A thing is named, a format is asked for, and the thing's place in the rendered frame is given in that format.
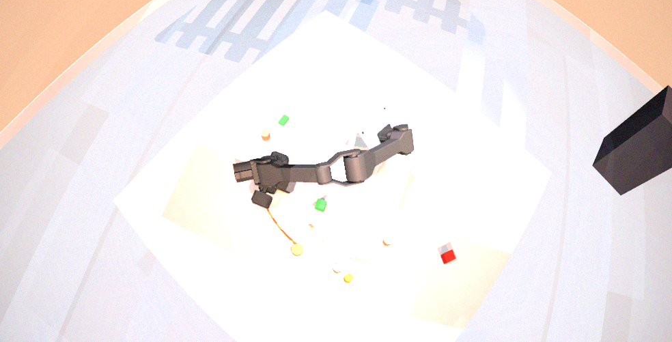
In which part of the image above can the red block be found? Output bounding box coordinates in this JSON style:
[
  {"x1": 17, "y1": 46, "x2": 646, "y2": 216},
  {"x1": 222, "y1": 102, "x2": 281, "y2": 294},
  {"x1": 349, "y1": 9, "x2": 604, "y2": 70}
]
[{"x1": 441, "y1": 250, "x2": 456, "y2": 264}]

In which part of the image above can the round wooden button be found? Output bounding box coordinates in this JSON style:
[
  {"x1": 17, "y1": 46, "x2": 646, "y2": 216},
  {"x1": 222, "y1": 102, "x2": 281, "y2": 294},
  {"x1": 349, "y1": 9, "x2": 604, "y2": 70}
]
[{"x1": 291, "y1": 244, "x2": 303, "y2": 256}]

